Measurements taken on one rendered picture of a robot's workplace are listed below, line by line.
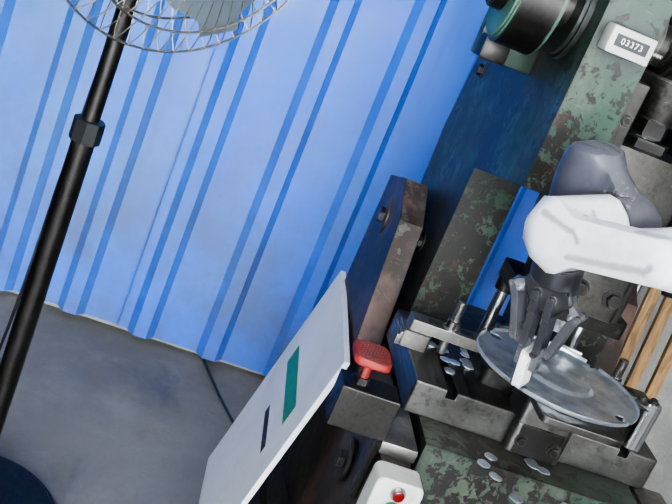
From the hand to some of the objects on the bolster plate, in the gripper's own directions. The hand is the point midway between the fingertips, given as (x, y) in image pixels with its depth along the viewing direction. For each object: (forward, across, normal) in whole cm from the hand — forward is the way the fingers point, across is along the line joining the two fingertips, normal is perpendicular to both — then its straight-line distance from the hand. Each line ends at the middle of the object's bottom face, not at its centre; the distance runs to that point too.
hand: (525, 365), depth 158 cm
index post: (+19, +13, +21) cm, 32 cm away
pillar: (+15, -18, +19) cm, 30 cm away
